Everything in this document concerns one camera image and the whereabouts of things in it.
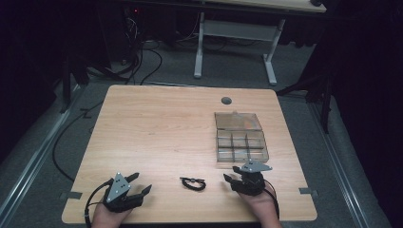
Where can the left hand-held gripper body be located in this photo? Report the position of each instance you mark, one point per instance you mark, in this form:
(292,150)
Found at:
(118,190)

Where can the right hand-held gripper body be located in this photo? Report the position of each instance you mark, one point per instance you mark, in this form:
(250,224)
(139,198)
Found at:
(252,180)

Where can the clear plastic compartment box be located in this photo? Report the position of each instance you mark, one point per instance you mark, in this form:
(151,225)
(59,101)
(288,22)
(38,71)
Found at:
(240,139)

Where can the person's right hand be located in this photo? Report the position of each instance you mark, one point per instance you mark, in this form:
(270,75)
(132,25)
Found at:
(263,207)

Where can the person's left hand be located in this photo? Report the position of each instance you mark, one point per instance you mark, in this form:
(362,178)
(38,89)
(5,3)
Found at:
(106,219)

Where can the grey tape strip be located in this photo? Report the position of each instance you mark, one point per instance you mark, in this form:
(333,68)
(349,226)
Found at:
(71,195)
(307,191)

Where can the black metal stand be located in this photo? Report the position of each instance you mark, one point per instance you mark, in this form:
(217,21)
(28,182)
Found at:
(324,104)
(66,91)

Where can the grey floor rail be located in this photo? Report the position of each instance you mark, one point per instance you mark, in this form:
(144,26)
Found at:
(340,164)
(34,158)

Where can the white desk with metal frame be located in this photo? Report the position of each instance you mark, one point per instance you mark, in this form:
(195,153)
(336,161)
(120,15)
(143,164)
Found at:
(240,30)

